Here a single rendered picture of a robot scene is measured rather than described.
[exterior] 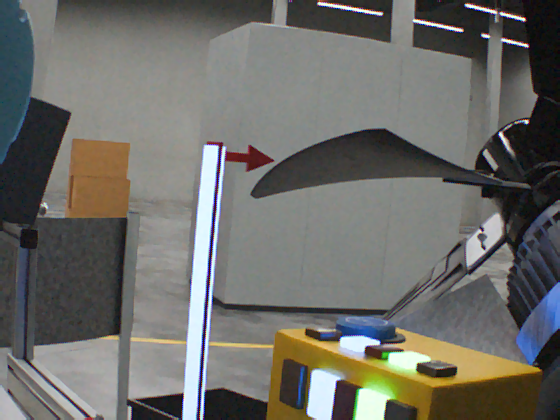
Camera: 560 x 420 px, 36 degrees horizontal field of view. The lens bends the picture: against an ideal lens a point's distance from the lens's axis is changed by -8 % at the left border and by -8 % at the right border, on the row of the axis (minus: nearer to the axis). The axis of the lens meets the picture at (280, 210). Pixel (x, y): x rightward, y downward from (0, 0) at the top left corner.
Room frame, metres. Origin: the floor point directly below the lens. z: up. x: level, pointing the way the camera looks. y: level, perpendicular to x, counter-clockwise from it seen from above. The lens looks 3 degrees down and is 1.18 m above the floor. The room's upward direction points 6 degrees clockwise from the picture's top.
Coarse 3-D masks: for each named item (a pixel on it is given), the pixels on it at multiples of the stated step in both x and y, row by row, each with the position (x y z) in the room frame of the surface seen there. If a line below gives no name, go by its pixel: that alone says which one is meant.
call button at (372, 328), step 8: (344, 320) 0.59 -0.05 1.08; (352, 320) 0.59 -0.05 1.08; (360, 320) 0.59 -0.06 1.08; (368, 320) 0.59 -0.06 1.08; (376, 320) 0.60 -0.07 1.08; (336, 328) 0.59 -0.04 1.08; (344, 328) 0.58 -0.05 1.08; (352, 328) 0.57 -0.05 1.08; (360, 328) 0.57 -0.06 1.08; (368, 328) 0.57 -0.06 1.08; (376, 328) 0.57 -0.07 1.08; (384, 328) 0.58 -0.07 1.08; (392, 328) 0.58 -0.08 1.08; (352, 336) 0.57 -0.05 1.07; (360, 336) 0.57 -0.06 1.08; (368, 336) 0.57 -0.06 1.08; (376, 336) 0.57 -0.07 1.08; (384, 336) 0.57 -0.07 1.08; (392, 336) 0.58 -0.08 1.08
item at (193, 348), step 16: (208, 160) 0.80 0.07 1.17; (208, 176) 0.80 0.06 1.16; (208, 192) 0.80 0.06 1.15; (208, 208) 0.80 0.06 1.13; (208, 224) 0.80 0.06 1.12; (208, 240) 0.80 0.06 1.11; (192, 288) 0.81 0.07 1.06; (192, 304) 0.81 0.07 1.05; (192, 320) 0.81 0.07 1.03; (192, 336) 0.81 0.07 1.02; (192, 352) 0.80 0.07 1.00; (192, 368) 0.80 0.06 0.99; (192, 384) 0.80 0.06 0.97; (192, 400) 0.80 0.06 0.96; (192, 416) 0.80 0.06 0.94
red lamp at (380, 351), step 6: (366, 348) 0.53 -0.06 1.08; (372, 348) 0.52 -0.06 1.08; (378, 348) 0.52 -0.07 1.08; (384, 348) 0.52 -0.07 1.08; (390, 348) 0.52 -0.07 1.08; (396, 348) 0.52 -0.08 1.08; (366, 354) 0.53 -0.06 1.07; (372, 354) 0.52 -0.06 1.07; (378, 354) 0.52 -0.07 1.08; (384, 354) 0.52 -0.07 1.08
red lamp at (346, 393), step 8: (336, 384) 0.52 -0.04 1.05; (344, 384) 0.51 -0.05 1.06; (352, 384) 0.51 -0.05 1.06; (336, 392) 0.52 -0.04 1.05; (344, 392) 0.51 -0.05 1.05; (352, 392) 0.51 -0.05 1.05; (336, 400) 0.52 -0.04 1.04; (344, 400) 0.51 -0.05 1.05; (352, 400) 0.51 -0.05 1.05; (336, 408) 0.52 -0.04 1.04; (344, 408) 0.51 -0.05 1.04; (352, 408) 0.50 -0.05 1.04; (336, 416) 0.52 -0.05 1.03; (344, 416) 0.51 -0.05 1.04; (352, 416) 0.50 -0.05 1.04
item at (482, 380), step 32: (288, 352) 0.58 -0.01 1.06; (320, 352) 0.55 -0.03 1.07; (352, 352) 0.53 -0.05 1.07; (416, 352) 0.55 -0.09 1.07; (448, 352) 0.55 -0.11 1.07; (480, 352) 0.56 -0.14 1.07; (384, 384) 0.49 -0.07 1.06; (416, 384) 0.47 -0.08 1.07; (448, 384) 0.47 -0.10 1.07; (480, 384) 0.48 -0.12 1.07; (512, 384) 0.50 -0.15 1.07; (288, 416) 0.57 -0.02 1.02; (416, 416) 0.47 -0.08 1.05; (448, 416) 0.47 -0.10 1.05; (480, 416) 0.48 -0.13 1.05; (512, 416) 0.50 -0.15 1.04
